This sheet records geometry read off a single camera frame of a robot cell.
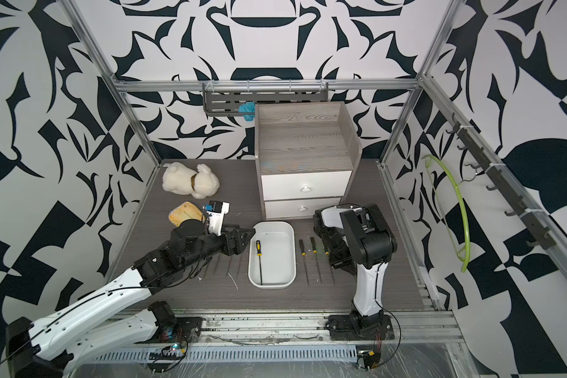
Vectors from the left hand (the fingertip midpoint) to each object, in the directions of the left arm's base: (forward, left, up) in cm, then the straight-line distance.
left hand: (246, 224), depth 71 cm
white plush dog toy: (+30, +31, -13) cm, 45 cm away
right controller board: (-32, -35, -25) cm, 54 cm away
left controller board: (-28, +22, -25) cm, 44 cm away
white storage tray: (0, -9, -25) cm, 27 cm away
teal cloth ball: (+44, +1, +10) cm, 45 cm away
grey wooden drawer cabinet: (+21, -19, +8) cm, 30 cm away
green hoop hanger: (+5, -65, -1) cm, 65 cm away
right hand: (-7, -36, -24) cm, 44 cm away
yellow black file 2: (-4, +5, -25) cm, 25 cm away
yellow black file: (0, -2, -23) cm, 23 cm away
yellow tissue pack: (+18, +28, -20) cm, 39 cm away
